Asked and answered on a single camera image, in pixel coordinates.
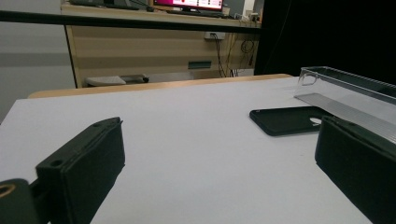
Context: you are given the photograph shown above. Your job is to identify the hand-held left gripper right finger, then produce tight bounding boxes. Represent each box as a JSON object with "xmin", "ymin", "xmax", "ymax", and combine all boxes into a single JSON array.
[{"xmin": 315, "ymin": 115, "xmax": 396, "ymax": 224}]

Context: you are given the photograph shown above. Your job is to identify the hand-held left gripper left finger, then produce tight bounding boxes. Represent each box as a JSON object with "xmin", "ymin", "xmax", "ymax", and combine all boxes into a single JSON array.
[{"xmin": 35, "ymin": 117, "xmax": 126, "ymax": 224}]

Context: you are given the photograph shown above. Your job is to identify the black phone case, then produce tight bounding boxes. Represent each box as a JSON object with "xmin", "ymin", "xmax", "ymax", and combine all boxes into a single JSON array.
[{"xmin": 248, "ymin": 105, "xmax": 335, "ymax": 137}]

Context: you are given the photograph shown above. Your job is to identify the clear plastic box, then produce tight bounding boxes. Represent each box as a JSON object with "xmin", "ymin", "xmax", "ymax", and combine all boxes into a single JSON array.
[{"xmin": 293, "ymin": 65, "xmax": 396, "ymax": 144}]

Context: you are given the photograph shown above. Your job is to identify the white chair base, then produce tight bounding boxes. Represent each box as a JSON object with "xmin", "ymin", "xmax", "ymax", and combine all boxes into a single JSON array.
[{"xmin": 84, "ymin": 74, "xmax": 150, "ymax": 88}]

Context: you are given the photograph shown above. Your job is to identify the white table sheet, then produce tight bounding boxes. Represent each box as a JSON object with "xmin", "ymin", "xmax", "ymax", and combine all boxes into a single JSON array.
[{"xmin": 0, "ymin": 77, "xmax": 396, "ymax": 224}]

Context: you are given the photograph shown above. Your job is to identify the light wooden desk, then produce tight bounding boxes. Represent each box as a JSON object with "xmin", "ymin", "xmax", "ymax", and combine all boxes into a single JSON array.
[{"xmin": 60, "ymin": 1, "xmax": 264, "ymax": 89}]

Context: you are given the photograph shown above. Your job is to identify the black curtain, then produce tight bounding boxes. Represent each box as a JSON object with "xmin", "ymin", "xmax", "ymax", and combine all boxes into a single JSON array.
[{"xmin": 254, "ymin": 0, "xmax": 396, "ymax": 86}]

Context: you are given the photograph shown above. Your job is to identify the green label holder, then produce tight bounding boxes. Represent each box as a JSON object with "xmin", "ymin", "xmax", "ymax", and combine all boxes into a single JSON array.
[{"xmin": 188, "ymin": 60, "xmax": 213, "ymax": 70}]

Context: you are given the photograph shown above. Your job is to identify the black keyboard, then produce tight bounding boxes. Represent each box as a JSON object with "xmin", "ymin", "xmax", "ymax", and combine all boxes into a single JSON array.
[{"xmin": 68, "ymin": 0, "xmax": 140, "ymax": 11}]

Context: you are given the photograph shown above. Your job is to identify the computer monitor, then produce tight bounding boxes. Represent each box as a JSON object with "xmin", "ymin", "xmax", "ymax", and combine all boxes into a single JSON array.
[{"xmin": 152, "ymin": 0, "xmax": 225, "ymax": 16}]

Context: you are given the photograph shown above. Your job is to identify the coiled black cable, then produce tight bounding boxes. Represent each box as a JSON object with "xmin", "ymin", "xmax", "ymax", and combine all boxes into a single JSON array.
[{"xmin": 240, "ymin": 38, "xmax": 257, "ymax": 67}]

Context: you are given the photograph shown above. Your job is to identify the white wall socket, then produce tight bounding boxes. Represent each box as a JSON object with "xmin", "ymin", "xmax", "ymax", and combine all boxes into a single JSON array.
[{"xmin": 204, "ymin": 31, "xmax": 226, "ymax": 41}]

